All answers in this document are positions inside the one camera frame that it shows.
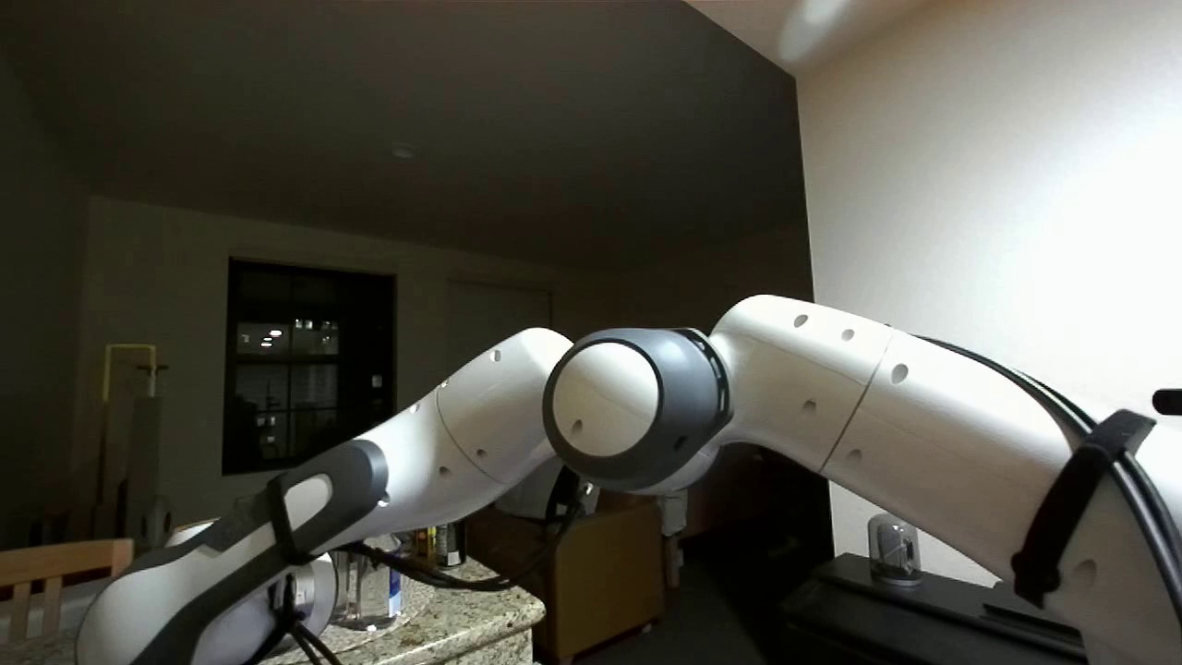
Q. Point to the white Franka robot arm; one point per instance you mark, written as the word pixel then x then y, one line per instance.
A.
pixel 800 383

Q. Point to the small dark jar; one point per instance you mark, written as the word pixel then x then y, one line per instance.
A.
pixel 449 549

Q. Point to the dark window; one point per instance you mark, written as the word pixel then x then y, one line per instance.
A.
pixel 308 355

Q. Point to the clear water bottle blue label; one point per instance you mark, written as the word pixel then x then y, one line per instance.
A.
pixel 385 597

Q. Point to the clear glass jar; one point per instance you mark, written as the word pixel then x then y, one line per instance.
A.
pixel 892 549

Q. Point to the black stove top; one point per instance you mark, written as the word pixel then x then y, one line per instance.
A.
pixel 888 623

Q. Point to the wooden dining chair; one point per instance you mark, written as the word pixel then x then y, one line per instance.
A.
pixel 62 559

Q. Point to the black camera mount knob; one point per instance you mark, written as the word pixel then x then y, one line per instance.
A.
pixel 1170 400

